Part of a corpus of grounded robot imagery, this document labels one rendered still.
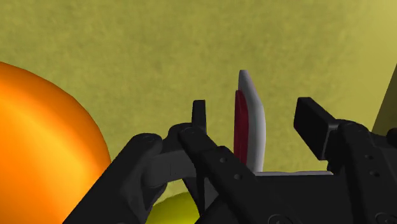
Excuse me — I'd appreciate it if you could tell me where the orange round object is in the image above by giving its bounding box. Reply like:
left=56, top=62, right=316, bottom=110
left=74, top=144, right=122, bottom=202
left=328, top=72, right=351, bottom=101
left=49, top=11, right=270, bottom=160
left=0, top=61, right=112, bottom=224

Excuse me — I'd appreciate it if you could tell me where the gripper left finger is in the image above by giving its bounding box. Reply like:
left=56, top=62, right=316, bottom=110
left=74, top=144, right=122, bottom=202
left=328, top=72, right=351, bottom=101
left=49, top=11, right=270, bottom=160
left=62, top=99, right=258, bottom=224

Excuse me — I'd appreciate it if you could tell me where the white and red flat object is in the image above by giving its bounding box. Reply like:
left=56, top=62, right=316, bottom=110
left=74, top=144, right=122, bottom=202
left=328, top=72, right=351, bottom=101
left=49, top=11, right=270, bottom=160
left=233, top=69, right=267, bottom=173

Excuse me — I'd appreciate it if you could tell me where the yellow round object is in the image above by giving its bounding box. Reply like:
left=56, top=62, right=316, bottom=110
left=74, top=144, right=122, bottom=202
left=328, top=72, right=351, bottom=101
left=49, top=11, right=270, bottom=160
left=144, top=192, right=201, bottom=224

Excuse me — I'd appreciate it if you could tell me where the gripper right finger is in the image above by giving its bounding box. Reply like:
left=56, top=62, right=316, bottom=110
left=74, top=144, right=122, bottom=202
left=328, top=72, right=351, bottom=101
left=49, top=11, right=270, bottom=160
left=293, top=97, right=397, bottom=224

